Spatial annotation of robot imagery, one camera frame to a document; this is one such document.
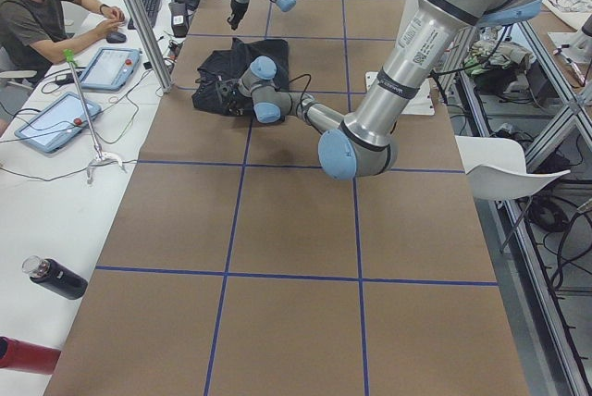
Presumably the near teach pendant tablet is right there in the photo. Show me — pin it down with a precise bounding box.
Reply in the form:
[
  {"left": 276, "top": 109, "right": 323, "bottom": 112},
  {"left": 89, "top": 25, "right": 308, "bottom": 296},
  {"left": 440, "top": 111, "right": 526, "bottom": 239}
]
[{"left": 14, "top": 93, "right": 87, "bottom": 154}]

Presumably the black keyboard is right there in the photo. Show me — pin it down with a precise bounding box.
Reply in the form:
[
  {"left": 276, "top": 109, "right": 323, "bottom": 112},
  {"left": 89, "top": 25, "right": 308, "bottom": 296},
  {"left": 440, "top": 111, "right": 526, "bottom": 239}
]
[{"left": 141, "top": 0, "right": 162, "bottom": 28}]

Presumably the grey computer mouse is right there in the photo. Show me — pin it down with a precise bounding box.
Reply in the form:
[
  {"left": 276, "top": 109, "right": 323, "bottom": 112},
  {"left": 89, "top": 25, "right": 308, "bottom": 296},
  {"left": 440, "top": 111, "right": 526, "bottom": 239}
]
[{"left": 105, "top": 31, "right": 127, "bottom": 43}]

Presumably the white plastic chair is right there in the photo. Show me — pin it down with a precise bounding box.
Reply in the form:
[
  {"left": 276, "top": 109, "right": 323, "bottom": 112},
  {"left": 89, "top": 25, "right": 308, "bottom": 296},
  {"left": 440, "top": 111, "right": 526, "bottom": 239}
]
[{"left": 455, "top": 135, "right": 571, "bottom": 201}]

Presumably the red water bottle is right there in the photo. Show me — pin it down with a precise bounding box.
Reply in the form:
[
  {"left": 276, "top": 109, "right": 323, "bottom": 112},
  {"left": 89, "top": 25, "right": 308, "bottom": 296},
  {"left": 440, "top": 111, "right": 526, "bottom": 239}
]
[{"left": 1, "top": 336, "right": 61, "bottom": 375}]

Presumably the black water bottle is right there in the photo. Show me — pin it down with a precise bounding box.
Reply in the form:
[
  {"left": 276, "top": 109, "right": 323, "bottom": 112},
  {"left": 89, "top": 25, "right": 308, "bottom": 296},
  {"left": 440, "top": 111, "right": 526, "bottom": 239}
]
[{"left": 21, "top": 255, "right": 88, "bottom": 300}]

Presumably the aluminium frame post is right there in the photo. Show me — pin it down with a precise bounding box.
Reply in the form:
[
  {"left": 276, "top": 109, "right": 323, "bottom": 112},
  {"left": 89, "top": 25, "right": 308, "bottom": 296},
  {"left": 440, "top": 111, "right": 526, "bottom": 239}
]
[{"left": 123, "top": 0, "right": 172, "bottom": 93}]

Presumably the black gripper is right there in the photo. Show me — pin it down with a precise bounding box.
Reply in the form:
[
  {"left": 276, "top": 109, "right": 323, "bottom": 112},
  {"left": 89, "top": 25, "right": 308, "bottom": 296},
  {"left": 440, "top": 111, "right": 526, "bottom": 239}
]
[
  {"left": 215, "top": 80, "right": 253, "bottom": 115},
  {"left": 227, "top": 0, "right": 248, "bottom": 30}
]

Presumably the seated man in green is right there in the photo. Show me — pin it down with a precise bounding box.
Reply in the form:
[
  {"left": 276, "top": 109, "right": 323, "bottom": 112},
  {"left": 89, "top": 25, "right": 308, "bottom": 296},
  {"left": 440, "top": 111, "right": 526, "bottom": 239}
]
[{"left": 1, "top": 0, "right": 125, "bottom": 84}]

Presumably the teach pendant tablet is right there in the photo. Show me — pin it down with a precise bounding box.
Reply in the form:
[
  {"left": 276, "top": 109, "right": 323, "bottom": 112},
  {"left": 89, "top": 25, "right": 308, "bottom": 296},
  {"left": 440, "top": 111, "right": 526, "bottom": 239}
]
[
  {"left": 80, "top": 47, "right": 141, "bottom": 92},
  {"left": 14, "top": 93, "right": 87, "bottom": 154}
]

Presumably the black box with label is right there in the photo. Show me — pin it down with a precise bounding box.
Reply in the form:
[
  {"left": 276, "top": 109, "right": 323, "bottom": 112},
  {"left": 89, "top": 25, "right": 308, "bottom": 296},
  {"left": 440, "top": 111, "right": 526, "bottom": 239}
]
[{"left": 168, "top": 2, "right": 189, "bottom": 38}]

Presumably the black graphic t-shirt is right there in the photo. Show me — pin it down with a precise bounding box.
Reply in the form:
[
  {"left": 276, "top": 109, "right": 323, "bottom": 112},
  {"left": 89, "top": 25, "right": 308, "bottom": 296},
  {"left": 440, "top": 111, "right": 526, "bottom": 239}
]
[{"left": 191, "top": 38, "right": 290, "bottom": 117}]

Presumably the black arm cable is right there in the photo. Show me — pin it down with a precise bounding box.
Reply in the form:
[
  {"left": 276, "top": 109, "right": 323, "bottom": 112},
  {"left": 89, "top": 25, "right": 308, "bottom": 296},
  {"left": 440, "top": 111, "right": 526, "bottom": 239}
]
[{"left": 286, "top": 72, "right": 320, "bottom": 110}]

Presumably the far teach pendant tablet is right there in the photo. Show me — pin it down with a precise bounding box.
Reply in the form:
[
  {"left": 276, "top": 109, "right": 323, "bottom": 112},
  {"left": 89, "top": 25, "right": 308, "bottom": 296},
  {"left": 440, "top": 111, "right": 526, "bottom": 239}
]
[{"left": 80, "top": 47, "right": 141, "bottom": 92}]

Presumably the grabber stick green handle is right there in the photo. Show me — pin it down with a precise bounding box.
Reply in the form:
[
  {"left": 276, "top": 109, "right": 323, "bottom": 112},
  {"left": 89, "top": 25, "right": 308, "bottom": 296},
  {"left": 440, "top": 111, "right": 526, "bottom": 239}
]
[{"left": 63, "top": 49, "right": 126, "bottom": 185}]

